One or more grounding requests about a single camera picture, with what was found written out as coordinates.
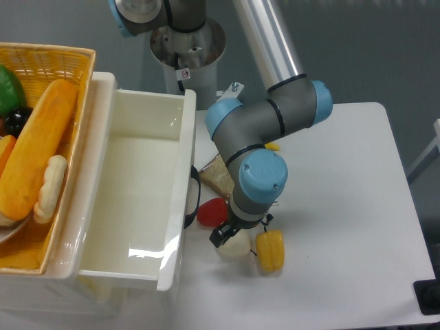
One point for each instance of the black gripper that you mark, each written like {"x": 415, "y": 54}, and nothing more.
{"x": 222, "y": 233}

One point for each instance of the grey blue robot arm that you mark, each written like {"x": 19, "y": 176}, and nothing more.
{"x": 240, "y": 132}

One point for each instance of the red bell pepper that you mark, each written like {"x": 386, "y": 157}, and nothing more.
{"x": 213, "y": 213}

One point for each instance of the yellow bell pepper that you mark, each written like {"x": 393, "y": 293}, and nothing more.
{"x": 270, "y": 250}

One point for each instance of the bread slice in plastic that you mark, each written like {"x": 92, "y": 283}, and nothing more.
{"x": 215, "y": 175}

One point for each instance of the white plastic drawer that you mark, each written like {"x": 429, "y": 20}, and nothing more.
{"x": 126, "y": 211}

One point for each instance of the yellow banana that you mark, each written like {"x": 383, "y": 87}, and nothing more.
{"x": 272, "y": 146}

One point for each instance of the cream croissant pastry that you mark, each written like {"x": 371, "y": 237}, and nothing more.
{"x": 49, "y": 193}

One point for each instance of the orange baguette loaf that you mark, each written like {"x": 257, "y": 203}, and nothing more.
{"x": 22, "y": 177}

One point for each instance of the white plate in basket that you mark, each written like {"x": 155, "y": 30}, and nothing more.
{"x": 7, "y": 232}

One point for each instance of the black device at edge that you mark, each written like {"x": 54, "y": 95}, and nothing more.
{"x": 427, "y": 293}

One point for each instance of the orange food piece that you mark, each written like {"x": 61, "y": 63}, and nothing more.
{"x": 7, "y": 144}

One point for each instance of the black round fruit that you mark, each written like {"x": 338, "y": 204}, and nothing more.
{"x": 15, "y": 121}

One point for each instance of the white furniture leg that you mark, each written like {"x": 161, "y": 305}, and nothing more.
{"x": 425, "y": 158}

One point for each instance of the yellow wicker basket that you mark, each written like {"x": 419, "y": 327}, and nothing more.
{"x": 29, "y": 250}

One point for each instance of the green bell pepper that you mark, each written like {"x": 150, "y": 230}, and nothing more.
{"x": 12, "y": 93}

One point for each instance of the black drawer handle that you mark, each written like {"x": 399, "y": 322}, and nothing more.
{"x": 194, "y": 197}

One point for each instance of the white cabinet frame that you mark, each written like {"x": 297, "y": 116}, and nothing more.
{"x": 88, "y": 292}

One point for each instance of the metal mounting bracket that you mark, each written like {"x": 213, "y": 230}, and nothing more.
{"x": 233, "y": 91}

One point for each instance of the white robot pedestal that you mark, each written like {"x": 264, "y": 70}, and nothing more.
{"x": 189, "y": 60}

